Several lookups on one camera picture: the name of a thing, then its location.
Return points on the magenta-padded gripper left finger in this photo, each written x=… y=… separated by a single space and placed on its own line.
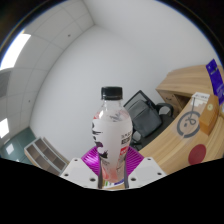
x=75 y=171

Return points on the grey backpack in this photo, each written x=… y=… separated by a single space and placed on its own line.
x=145 y=118

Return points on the ceiling light panel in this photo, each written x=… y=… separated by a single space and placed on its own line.
x=15 y=50
x=4 y=128

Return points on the purple hanging package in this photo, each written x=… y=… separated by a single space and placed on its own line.
x=216 y=80

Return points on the wooden glass-door cabinet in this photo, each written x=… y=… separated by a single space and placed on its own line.
x=46 y=156

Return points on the wooden side desk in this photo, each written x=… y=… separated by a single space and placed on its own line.
x=183 y=83

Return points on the clear bottle with black cap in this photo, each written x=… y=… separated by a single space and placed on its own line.
x=111 y=133

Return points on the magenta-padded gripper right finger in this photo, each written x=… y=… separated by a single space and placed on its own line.
x=148 y=170

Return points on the flat round red coaster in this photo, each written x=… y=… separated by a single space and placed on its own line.
x=197 y=154

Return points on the black mesh office chair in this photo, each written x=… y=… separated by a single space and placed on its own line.
x=166 y=110

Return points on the orange-brown cardboard box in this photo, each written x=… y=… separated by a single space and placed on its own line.
x=209 y=116

